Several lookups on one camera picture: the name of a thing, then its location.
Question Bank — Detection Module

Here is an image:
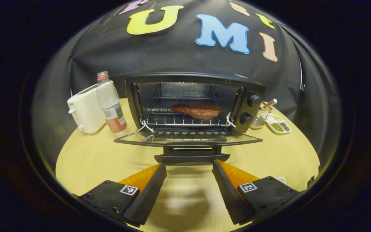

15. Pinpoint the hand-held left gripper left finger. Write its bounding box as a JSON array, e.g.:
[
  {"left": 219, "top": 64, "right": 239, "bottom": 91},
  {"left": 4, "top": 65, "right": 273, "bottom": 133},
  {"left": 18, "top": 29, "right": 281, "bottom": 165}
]
[{"left": 71, "top": 162, "right": 167, "bottom": 226}]

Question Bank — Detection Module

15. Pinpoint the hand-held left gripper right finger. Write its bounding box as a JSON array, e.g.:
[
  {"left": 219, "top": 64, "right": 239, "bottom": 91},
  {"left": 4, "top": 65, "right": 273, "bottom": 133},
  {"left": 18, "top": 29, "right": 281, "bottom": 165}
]
[{"left": 212, "top": 159, "right": 299, "bottom": 226}]

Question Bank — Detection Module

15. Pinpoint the black electric oven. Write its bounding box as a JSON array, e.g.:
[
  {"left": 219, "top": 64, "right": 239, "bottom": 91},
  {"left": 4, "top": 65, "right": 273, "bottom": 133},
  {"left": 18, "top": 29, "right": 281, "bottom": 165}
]
[{"left": 114, "top": 72, "right": 266, "bottom": 165}]

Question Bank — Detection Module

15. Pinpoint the brown steak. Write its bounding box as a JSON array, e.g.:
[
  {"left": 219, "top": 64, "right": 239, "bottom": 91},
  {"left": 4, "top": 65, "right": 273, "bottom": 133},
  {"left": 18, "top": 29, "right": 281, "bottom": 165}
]
[{"left": 171, "top": 103, "right": 222, "bottom": 121}]

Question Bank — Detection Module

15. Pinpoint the white seasoning dish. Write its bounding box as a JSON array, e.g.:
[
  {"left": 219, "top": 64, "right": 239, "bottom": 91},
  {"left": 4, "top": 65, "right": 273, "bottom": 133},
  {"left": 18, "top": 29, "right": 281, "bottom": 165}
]
[{"left": 265, "top": 113, "right": 292, "bottom": 134}]

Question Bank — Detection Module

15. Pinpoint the clear plastic water bottle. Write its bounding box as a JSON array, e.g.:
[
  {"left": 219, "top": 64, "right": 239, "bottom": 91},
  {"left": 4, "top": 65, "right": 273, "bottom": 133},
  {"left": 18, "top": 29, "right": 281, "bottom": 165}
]
[{"left": 96, "top": 71, "right": 130, "bottom": 138}]

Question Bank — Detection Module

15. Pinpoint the white toaster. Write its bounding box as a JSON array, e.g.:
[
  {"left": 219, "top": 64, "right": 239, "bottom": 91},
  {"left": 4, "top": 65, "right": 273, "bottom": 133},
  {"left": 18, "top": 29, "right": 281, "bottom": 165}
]
[{"left": 67, "top": 83, "right": 107, "bottom": 134}]

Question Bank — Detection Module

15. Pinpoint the black backdrop cloth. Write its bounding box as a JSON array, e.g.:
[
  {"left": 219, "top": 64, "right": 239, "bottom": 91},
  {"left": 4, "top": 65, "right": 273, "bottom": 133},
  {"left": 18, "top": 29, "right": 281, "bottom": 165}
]
[{"left": 32, "top": 0, "right": 338, "bottom": 169}]

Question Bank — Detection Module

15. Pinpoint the metal wire basket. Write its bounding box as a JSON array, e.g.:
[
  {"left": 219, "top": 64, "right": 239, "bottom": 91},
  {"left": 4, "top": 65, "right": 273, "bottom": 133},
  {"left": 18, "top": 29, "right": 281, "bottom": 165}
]
[{"left": 251, "top": 105, "right": 273, "bottom": 130}]

